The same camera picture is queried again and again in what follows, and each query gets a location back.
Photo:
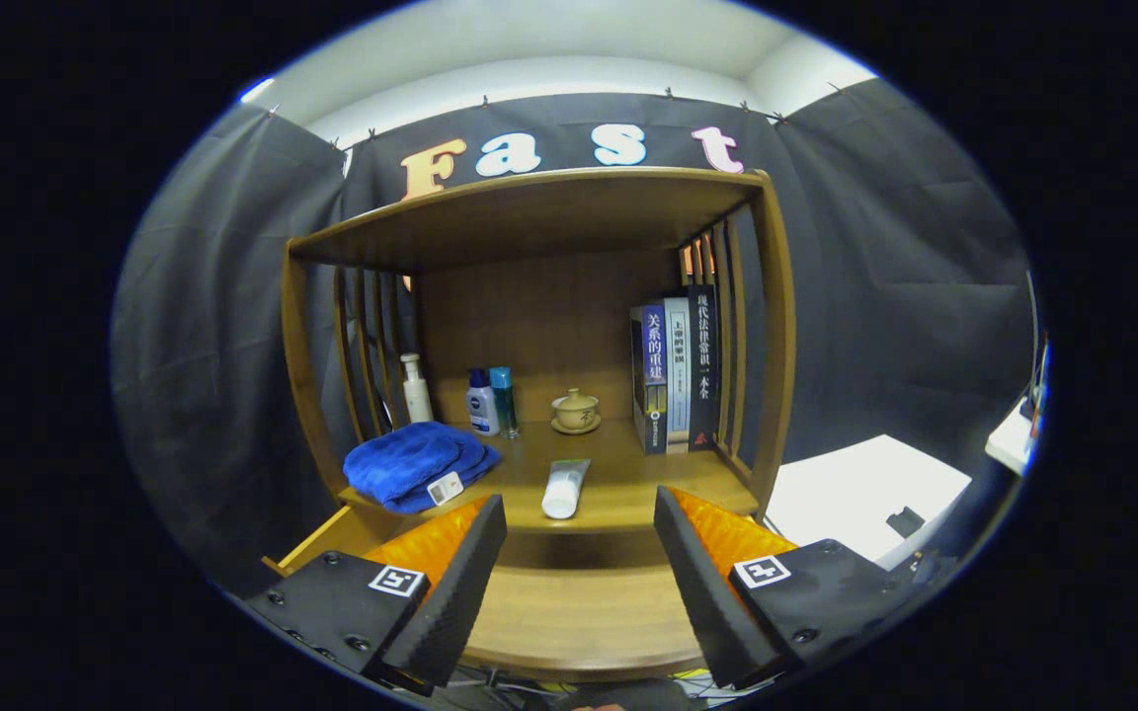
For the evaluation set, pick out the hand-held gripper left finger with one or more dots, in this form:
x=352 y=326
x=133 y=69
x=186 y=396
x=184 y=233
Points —
x=455 y=602

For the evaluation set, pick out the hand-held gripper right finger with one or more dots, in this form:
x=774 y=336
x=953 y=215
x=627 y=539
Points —
x=712 y=602

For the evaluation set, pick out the white tube with green end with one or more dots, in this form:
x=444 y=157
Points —
x=565 y=489

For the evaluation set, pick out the white drawer unit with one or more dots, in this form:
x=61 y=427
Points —
x=855 y=484

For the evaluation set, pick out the wooden cabinet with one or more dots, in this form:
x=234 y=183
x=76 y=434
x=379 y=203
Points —
x=549 y=316

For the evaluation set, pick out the blue folded towel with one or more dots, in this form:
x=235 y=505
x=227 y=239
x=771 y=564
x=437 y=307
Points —
x=401 y=459

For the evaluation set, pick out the white bottle with blue cap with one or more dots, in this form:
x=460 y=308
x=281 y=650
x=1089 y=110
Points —
x=482 y=410

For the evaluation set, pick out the teal bottle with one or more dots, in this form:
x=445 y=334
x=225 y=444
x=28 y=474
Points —
x=504 y=400

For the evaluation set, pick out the white pump bottle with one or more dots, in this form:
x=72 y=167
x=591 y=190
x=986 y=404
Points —
x=417 y=395

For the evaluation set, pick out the beige lidded tea cup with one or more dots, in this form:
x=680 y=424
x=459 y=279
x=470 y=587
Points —
x=575 y=407

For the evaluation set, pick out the book with pale spine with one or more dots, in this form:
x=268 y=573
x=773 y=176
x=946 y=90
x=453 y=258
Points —
x=678 y=375

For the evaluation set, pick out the book with black spine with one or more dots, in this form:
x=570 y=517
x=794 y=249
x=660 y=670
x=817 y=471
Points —
x=702 y=365

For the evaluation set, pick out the white shelf board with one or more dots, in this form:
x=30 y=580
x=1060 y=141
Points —
x=1012 y=439

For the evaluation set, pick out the small ceiling light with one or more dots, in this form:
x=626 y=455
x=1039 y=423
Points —
x=257 y=91

